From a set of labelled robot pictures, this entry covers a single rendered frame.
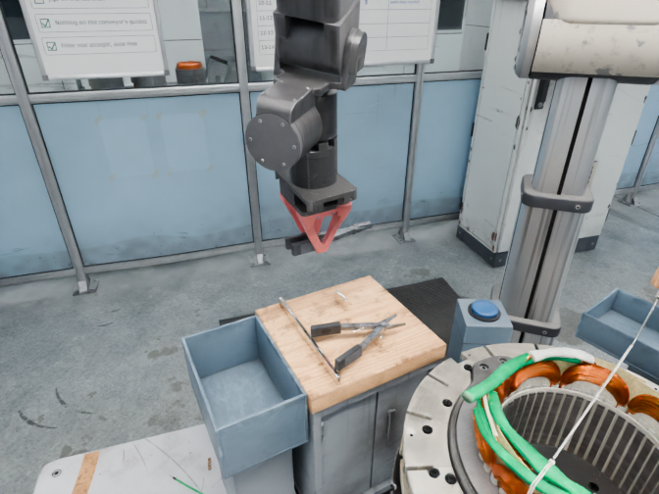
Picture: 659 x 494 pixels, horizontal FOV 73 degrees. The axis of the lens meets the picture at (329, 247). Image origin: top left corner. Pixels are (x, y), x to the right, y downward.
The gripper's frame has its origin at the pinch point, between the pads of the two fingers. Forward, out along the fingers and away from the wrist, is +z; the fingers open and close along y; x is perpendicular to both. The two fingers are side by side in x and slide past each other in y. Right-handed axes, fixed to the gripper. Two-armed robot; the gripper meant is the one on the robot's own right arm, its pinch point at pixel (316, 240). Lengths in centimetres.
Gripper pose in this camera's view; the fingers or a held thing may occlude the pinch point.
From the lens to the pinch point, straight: 59.0
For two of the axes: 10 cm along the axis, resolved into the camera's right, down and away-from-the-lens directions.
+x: 8.8, -2.8, 3.8
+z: 0.2, 8.2, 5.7
